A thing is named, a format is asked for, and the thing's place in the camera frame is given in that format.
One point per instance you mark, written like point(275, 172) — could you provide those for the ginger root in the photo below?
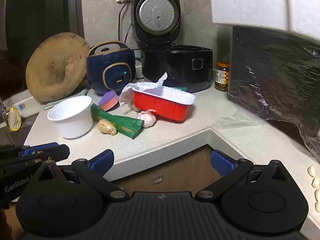
point(107, 127)

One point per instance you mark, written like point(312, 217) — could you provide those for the green white striped knitted cloth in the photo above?
point(50, 106)

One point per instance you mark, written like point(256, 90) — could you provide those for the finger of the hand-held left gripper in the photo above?
point(60, 153)
point(40, 148)

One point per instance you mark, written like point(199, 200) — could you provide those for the glass jar orange lid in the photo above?
point(222, 77)

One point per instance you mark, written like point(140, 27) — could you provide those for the green packet orange label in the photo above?
point(181, 89)

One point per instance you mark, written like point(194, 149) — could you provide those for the garlic bulb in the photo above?
point(146, 118)

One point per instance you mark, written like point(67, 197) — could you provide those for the dark grey refrigerator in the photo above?
point(45, 10)

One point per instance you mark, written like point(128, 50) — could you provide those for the white plastic bowl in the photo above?
point(72, 122)

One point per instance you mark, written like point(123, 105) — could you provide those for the white tissue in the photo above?
point(155, 85)

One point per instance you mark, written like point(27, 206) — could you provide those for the round wooden cutting board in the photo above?
point(55, 67)

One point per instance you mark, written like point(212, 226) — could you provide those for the red foil tray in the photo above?
point(160, 107)

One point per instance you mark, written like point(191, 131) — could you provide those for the yellow mesh strainer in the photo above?
point(13, 120)

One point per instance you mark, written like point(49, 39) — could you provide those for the purple round sponge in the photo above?
point(108, 97)

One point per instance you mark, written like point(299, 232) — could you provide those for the black rice cooker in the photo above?
point(170, 65)

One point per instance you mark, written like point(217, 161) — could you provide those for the white foam box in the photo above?
point(250, 2)

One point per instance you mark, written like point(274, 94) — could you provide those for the metal cabinet latch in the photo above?
point(157, 179)

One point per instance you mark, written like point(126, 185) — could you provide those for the blue rice cooker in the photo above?
point(110, 67)

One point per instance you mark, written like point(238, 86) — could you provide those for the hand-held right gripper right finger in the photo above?
point(221, 163)

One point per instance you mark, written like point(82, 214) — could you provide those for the stainless steel sink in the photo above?
point(17, 132)

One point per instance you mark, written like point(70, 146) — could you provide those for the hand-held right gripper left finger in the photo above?
point(102, 162)

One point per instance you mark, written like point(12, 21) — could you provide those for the long dark green packet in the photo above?
point(125, 126)

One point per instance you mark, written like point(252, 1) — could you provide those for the black microwave oven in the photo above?
point(275, 80)

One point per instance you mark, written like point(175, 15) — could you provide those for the wooden cabinet door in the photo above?
point(175, 170)

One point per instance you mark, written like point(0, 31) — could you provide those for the peeled garlic clove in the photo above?
point(315, 182)
point(318, 206)
point(310, 168)
point(317, 195)

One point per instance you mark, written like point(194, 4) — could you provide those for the clear plastic cover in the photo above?
point(237, 120)

